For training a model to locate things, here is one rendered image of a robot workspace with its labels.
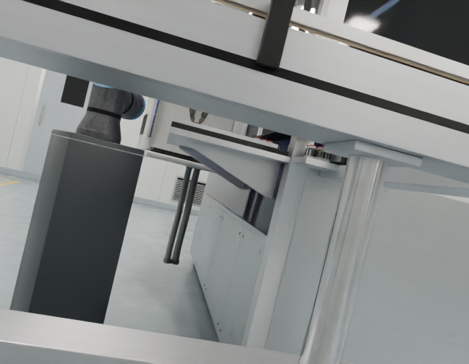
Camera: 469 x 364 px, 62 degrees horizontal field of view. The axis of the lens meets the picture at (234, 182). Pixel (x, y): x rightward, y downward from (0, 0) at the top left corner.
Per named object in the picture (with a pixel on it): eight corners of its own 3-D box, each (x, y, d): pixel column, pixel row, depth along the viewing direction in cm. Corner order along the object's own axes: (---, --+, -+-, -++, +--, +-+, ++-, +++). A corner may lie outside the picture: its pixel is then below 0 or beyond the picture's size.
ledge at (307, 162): (329, 172, 130) (331, 167, 130) (347, 174, 117) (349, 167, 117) (290, 162, 127) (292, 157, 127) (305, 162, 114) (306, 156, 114)
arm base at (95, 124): (82, 134, 125) (89, 105, 125) (70, 132, 137) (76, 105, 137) (126, 146, 135) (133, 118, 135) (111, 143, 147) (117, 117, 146)
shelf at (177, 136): (259, 166, 199) (260, 162, 199) (311, 168, 131) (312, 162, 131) (166, 143, 190) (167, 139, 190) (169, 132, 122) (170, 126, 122)
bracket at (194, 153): (241, 188, 190) (248, 162, 190) (243, 188, 187) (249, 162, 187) (173, 172, 183) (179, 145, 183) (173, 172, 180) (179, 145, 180)
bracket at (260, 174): (269, 198, 141) (278, 162, 141) (272, 198, 138) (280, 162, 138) (177, 175, 134) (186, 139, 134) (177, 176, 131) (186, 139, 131)
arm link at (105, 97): (79, 104, 131) (89, 65, 131) (100, 113, 144) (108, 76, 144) (112, 111, 129) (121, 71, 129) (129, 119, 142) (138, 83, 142)
